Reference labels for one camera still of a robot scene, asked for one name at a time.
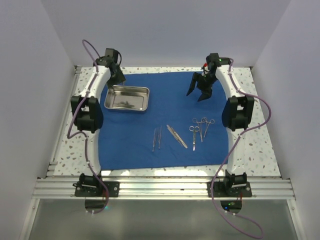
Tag aluminium front rail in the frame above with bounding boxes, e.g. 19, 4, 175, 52
31, 177, 296, 200

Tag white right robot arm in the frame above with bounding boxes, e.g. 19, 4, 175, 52
187, 53, 255, 197

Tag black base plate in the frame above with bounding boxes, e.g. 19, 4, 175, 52
206, 175, 253, 198
72, 181, 120, 198

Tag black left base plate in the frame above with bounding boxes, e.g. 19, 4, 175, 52
72, 181, 120, 198

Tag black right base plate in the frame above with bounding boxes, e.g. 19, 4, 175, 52
206, 175, 253, 198

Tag steel straight surgical scissors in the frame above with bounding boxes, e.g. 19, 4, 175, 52
189, 126, 200, 151

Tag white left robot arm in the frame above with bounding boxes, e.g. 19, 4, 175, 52
67, 52, 126, 177

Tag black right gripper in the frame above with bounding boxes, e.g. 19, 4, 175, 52
187, 72, 218, 102

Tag aluminium left side rail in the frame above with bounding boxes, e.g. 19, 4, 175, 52
44, 65, 82, 178

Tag stainless steel instrument tray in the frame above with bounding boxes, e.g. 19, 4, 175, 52
104, 85, 150, 113

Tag steel surgical forceps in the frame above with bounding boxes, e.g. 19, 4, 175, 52
192, 118, 203, 142

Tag aluminium rail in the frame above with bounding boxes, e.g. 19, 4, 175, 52
31, 177, 296, 200
44, 65, 82, 178

